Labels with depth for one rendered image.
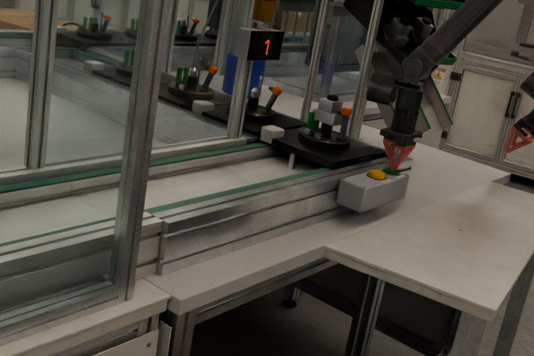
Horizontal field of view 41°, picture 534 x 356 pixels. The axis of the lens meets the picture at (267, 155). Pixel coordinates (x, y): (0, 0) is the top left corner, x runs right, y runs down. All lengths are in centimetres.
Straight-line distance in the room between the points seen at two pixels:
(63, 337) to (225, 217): 40
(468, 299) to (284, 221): 40
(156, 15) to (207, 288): 48
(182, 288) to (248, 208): 23
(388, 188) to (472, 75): 414
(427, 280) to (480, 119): 439
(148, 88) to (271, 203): 48
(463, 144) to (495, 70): 63
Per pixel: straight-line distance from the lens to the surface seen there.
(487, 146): 583
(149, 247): 124
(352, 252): 151
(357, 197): 161
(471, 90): 580
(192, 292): 123
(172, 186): 153
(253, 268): 134
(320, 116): 184
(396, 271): 147
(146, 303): 118
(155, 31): 103
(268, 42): 173
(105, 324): 114
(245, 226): 140
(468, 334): 149
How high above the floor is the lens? 144
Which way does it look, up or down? 16 degrees down
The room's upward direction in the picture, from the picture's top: 10 degrees clockwise
